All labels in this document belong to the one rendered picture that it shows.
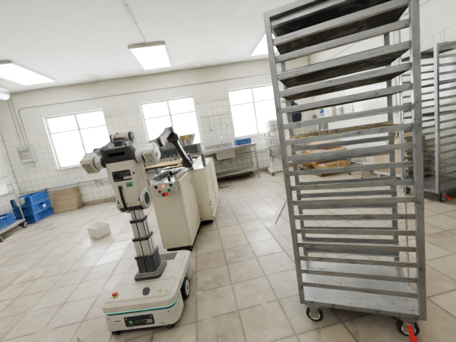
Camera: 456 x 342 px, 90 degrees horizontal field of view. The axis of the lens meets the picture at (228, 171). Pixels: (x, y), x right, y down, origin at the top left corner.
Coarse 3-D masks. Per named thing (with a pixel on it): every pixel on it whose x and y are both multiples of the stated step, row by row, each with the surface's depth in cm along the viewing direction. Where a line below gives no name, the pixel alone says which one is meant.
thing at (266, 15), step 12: (276, 72) 121; (276, 84) 121; (276, 96) 123; (276, 108) 124; (288, 168) 131; (288, 180) 130; (288, 192) 131; (288, 204) 133; (300, 264) 139; (300, 276) 140; (300, 288) 142; (300, 300) 144
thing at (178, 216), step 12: (168, 180) 249; (180, 180) 250; (192, 180) 308; (180, 192) 245; (192, 192) 297; (156, 204) 248; (168, 204) 247; (180, 204) 247; (192, 204) 286; (156, 216) 250; (168, 216) 250; (180, 216) 250; (192, 216) 275; (168, 228) 252; (180, 228) 252; (192, 228) 266; (168, 240) 255; (180, 240) 254; (192, 240) 258
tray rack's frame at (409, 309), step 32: (320, 0) 107; (416, 0) 94; (416, 32) 96; (416, 64) 98; (416, 96) 101; (416, 128) 103; (416, 160) 106; (416, 192) 108; (416, 224) 112; (416, 256) 116; (320, 288) 150; (384, 288) 141; (416, 320) 120
